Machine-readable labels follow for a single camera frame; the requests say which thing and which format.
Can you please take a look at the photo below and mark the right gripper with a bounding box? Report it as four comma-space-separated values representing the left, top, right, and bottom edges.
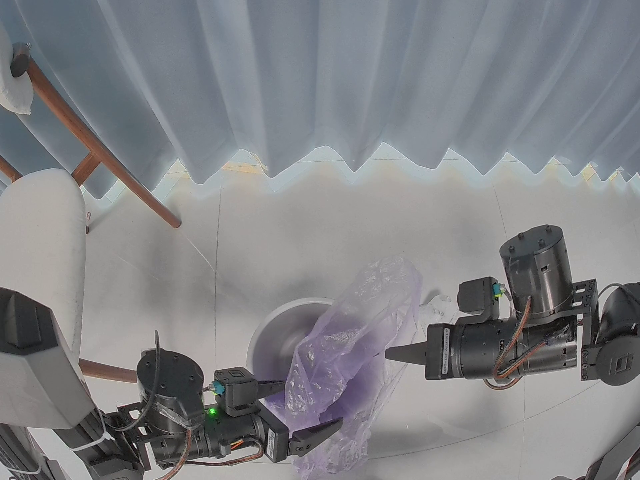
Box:
425, 317, 524, 382

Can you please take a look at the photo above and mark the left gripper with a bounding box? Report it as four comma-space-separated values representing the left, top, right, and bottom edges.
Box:
200, 379, 345, 465

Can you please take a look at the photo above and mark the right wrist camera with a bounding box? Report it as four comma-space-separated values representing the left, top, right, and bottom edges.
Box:
452, 276, 503, 325

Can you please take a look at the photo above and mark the purple plastic bag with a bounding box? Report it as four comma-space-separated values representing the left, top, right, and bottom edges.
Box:
262, 255, 426, 479

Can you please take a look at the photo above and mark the crumpled white paper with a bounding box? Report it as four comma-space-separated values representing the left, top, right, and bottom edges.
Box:
419, 292, 461, 330

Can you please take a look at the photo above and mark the wooden chair with white cushions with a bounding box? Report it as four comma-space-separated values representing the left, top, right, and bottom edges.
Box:
0, 20, 182, 385

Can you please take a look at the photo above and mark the pale blue curtain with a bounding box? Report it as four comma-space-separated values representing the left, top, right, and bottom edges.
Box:
0, 0, 640, 201

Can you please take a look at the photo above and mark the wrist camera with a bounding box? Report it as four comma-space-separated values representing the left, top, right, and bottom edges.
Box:
452, 276, 503, 325
212, 367, 261, 416

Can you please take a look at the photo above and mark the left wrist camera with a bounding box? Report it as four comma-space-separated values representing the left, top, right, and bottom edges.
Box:
212, 367, 261, 416

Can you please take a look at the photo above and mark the white trash bin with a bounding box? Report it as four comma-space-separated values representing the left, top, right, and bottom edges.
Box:
246, 296, 351, 386

